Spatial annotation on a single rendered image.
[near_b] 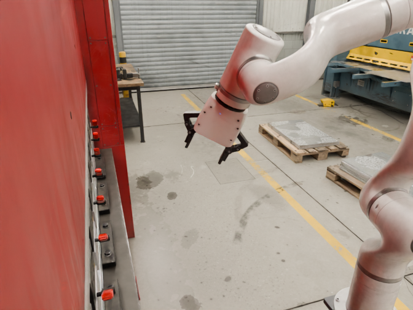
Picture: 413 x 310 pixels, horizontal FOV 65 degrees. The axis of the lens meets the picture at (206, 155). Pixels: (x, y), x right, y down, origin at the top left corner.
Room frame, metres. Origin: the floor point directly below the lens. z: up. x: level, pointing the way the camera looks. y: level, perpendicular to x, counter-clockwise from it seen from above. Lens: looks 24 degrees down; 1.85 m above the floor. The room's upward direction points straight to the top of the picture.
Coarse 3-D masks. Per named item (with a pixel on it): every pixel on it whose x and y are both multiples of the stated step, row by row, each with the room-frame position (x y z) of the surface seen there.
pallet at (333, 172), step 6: (330, 168) 3.39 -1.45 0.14; (336, 168) 3.39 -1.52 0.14; (330, 174) 3.37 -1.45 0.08; (336, 174) 3.31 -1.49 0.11; (342, 174) 3.24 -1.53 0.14; (348, 174) 3.24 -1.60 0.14; (336, 180) 3.31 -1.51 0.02; (348, 180) 3.11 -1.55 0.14; (354, 180) 3.09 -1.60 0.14; (342, 186) 3.17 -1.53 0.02; (348, 186) 3.17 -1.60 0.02; (360, 186) 2.96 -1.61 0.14; (348, 192) 3.08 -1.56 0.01; (354, 192) 3.05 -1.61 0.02
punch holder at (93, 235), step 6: (90, 210) 0.79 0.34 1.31; (90, 216) 0.76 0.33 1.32; (90, 222) 0.73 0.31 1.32; (90, 228) 0.70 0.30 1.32; (90, 234) 0.68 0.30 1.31; (96, 234) 0.82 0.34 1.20; (90, 240) 0.68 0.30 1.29; (96, 246) 0.75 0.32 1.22; (96, 252) 0.72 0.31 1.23; (96, 258) 0.69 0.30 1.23; (96, 264) 0.68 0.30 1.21
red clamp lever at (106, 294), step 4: (104, 288) 0.55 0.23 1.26; (108, 288) 0.55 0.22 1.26; (112, 288) 0.55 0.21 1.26; (100, 292) 0.54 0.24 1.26; (104, 292) 0.49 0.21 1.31; (108, 292) 0.49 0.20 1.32; (112, 292) 0.51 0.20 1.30; (104, 296) 0.48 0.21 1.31; (108, 296) 0.48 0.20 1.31; (112, 296) 0.49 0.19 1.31; (104, 300) 0.48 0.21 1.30
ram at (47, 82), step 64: (0, 0) 0.30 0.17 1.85; (64, 0) 1.22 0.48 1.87; (0, 64) 0.25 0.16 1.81; (64, 64) 0.79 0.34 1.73; (0, 128) 0.21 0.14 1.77; (64, 128) 0.56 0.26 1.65; (0, 192) 0.18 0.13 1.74; (64, 192) 0.42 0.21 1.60; (0, 256) 0.15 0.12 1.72; (64, 256) 0.32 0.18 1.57
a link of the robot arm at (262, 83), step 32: (352, 0) 0.70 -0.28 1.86; (384, 0) 0.66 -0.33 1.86; (320, 32) 0.63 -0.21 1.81; (352, 32) 0.65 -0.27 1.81; (384, 32) 0.66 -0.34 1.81; (256, 64) 0.61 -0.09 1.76; (288, 64) 0.58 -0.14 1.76; (320, 64) 0.61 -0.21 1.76; (256, 96) 0.58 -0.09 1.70; (288, 96) 0.60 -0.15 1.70
